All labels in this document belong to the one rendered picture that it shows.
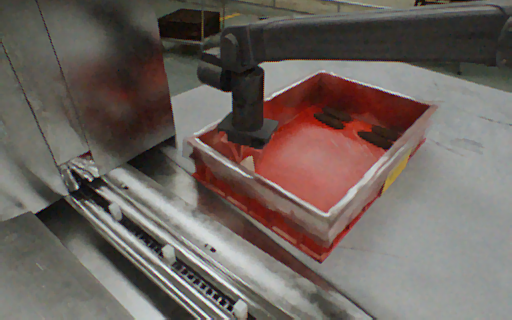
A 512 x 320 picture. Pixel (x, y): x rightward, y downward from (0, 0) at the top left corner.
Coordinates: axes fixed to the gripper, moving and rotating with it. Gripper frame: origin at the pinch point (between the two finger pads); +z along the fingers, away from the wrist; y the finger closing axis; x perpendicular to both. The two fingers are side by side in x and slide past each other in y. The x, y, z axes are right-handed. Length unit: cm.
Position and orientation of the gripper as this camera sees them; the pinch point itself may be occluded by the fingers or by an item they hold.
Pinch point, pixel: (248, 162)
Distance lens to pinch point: 66.5
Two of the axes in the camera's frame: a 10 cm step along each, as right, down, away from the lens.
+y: -9.2, -2.4, 3.2
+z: 0.0, 8.0, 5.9
